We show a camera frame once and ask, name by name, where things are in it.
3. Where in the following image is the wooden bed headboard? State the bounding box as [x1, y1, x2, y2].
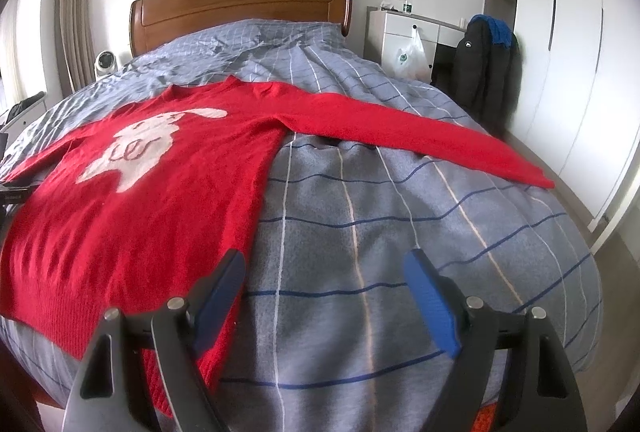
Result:
[130, 0, 353, 57]

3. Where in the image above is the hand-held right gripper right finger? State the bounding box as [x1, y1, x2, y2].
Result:
[404, 249, 588, 432]

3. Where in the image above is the white plastic bag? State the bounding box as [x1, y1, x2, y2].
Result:
[390, 28, 431, 81]

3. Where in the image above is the red sweater with white print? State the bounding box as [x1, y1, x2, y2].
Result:
[0, 76, 557, 420]

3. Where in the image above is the beige curtain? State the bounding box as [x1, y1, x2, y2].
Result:
[54, 0, 98, 92]

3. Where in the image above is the white wardrobe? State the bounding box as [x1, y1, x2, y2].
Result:
[482, 0, 640, 223]

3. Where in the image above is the blue cloth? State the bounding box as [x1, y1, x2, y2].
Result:
[470, 14, 516, 47]

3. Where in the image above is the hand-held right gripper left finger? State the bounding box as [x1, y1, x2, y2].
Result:
[62, 249, 247, 432]

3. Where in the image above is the white bedside cabinet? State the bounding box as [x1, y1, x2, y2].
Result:
[0, 92, 48, 133]

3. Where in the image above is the white round fan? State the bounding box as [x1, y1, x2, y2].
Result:
[94, 49, 121, 80]

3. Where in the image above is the white desk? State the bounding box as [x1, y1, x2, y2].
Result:
[364, 6, 468, 85]

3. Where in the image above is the grey plaid blanket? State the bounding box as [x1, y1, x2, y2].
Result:
[0, 18, 603, 413]

